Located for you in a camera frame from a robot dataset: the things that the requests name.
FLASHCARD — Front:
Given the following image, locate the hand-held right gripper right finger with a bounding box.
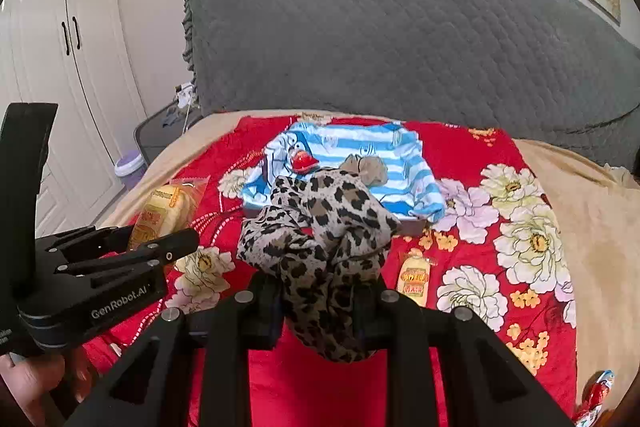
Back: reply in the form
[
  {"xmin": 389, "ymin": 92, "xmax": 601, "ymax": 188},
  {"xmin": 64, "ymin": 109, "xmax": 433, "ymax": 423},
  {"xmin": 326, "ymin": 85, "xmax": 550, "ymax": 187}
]
[{"xmin": 350, "ymin": 277, "xmax": 576, "ymax": 427}]

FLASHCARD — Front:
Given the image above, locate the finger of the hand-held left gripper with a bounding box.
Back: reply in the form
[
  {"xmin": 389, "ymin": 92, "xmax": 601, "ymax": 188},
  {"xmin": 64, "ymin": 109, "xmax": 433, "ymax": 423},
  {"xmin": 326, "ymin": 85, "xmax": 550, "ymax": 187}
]
[
  {"xmin": 35, "ymin": 225, "xmax": 136, "ymax": 258},
  {"xmin": 52, "ymin": 228, "xmax": 201, "ymax": 278}
]

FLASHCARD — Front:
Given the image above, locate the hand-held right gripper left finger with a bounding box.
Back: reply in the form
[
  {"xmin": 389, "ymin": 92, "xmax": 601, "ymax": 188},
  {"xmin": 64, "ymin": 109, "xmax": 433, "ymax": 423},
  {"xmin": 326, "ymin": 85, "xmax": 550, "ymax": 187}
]
[{"xmin": 65, "ymin": 274, "xmax": 286, "ymax": 427}]

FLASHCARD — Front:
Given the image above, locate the yellow cake packet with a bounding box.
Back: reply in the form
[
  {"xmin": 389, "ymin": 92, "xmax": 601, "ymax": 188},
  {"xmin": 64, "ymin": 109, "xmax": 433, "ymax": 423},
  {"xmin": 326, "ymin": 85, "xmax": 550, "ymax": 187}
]
[
  {"xmin": 129, "ymin": 177, "xmax": 211, "ymax": 254},
  {"xmin": 397, "ymin": 248, "xmax": 438, "ymax": 308}
]

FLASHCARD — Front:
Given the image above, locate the leopard print scrunchie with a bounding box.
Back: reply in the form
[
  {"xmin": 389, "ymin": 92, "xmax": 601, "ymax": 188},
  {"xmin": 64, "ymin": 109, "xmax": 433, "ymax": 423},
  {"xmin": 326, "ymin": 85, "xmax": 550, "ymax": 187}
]
[{"xmin": 236, "ymin": 168, "xmax": 403, "ymax": 364}]

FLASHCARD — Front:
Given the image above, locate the beige mesh scrunchie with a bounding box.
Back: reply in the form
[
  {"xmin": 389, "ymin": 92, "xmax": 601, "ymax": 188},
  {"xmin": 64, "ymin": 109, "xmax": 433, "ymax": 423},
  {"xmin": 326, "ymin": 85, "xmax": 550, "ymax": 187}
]
[{"xmin": 340, "ymin": 154, "xmax": 390, "ymax": 188}]

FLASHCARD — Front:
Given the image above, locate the chocolate egg packet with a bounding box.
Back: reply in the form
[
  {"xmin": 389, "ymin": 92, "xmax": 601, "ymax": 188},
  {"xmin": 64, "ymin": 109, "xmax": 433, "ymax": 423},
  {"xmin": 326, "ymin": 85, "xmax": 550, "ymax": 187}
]
[
  {"xmin": 572, "ymin": 369, "xmax": 617, "ymax": 427},
  {"xmin": 290, "ymin": 146, "xmax": 321, "ymax": 172}
]

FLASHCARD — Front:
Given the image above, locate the person's left hand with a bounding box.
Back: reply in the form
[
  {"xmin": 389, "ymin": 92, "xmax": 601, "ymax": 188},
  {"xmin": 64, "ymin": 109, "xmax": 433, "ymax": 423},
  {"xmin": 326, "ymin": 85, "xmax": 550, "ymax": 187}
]
[{"xmin": 0, "ymin": 349, "xmax": 98, "ymax": 427}]

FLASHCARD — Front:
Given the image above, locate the purple trash bin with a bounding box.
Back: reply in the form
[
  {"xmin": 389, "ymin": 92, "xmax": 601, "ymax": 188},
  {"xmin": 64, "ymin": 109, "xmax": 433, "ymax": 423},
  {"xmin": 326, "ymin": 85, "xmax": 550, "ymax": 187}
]
[{"xmin": 114, "ymin": 150, "xmax": 148, "ymax": 192}]

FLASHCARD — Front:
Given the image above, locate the grey nightstand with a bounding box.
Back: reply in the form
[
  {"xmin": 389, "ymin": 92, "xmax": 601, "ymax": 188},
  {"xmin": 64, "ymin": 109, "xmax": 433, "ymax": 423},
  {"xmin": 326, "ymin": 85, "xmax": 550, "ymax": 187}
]
[{"xmin": 134, "ymin": 99, "xmax": 203, "ymax": 162}]

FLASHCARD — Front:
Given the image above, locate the blue striped cartoon cloth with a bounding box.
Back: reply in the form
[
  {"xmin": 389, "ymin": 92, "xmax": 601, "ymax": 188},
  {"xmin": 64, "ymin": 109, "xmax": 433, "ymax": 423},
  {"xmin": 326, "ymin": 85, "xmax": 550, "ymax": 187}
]
[{"xmin": 241, "ymin": 121, "xmax": 447, "ymax": 223}]

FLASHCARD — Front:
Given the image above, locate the red floral bedsheet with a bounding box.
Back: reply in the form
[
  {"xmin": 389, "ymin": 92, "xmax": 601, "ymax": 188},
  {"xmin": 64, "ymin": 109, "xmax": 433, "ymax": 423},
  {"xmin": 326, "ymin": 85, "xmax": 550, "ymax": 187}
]
[{"xmin": 82, "ymin": 116, "xmax": 578, "ymax": 427}]

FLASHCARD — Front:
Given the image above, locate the white wardrobe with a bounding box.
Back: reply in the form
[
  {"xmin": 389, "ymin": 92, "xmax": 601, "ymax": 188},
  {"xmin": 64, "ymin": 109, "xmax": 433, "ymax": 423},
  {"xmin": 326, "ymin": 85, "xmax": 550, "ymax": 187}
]
[{"xmin": 0, "ymin": 0, "xmax": 148, "ymax": 238}]

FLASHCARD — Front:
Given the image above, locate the grey quilted headboard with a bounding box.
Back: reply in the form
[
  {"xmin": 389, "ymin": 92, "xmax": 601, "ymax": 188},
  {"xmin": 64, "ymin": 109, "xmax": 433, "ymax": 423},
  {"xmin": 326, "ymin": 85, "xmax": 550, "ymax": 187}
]
[{"xmin": 181, "ymin": 0, "xmax": 640, "ymax": 168}]

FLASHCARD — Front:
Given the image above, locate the white charger with cable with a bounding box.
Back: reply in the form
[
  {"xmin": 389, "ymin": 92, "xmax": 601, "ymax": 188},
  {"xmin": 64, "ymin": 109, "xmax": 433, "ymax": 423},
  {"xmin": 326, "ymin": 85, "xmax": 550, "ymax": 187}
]
[{"xmin": 174, "ymin": 82, "xmax": 197, "ymax": 128}]

